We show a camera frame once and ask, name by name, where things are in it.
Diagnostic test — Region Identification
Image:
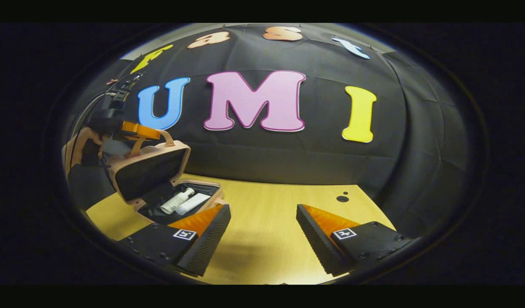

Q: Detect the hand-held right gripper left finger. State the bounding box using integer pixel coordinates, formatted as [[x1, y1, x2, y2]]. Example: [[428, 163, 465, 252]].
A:
[[117, 204, 231, 278]]

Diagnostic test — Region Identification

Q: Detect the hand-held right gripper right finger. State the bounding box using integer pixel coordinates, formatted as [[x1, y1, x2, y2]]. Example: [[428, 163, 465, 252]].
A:
[[296, 204, 415, 276]]

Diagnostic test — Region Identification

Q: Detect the pink suitcase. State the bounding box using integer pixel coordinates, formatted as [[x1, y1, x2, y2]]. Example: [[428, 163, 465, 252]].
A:
[[105, 128, 227, 226]]

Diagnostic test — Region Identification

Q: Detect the white squeeze tube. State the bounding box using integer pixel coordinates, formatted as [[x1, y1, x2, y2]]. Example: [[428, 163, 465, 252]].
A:
[[175, 192, 211, 216]]

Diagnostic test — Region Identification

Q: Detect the white pump bottle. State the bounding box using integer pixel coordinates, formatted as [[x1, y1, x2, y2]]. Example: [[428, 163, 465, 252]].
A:
[[160, 187, 195, 214]]

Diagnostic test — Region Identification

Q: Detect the black backdrop cloth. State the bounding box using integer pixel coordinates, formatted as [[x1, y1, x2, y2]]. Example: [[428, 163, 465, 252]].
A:
[[65, 24, 470, 240]]

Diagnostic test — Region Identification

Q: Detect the black cable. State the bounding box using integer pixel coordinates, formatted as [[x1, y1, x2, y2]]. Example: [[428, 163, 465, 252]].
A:
[[69, 74, 134, 146]]

